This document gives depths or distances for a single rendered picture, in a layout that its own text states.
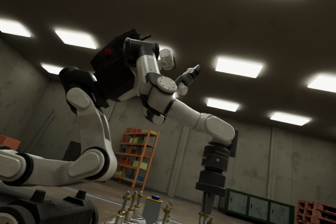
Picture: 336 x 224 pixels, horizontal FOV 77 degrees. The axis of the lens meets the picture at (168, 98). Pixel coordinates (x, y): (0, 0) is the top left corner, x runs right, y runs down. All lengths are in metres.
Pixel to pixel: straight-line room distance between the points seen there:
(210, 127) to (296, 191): 10.31
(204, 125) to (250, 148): 9.85
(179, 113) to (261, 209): 7.69
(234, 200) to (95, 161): 7.32
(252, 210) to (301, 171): 3.73
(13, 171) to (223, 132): 0.89
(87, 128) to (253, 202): 7.50
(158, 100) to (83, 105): 0.47
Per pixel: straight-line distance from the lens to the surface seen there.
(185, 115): 0.74
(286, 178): 10.87
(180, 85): 1.44
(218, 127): 0.74
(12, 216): 0.90
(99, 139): 1.05
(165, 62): 1.18
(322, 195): 11.42
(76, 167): 1.02
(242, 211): 8.17
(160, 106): 0.74
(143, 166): 8.41
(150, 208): 1.03
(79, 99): 1.12
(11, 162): 1.18
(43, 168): 1.15
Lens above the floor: 0.39
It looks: 22 degrees up
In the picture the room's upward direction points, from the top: 16 degrees clockwise
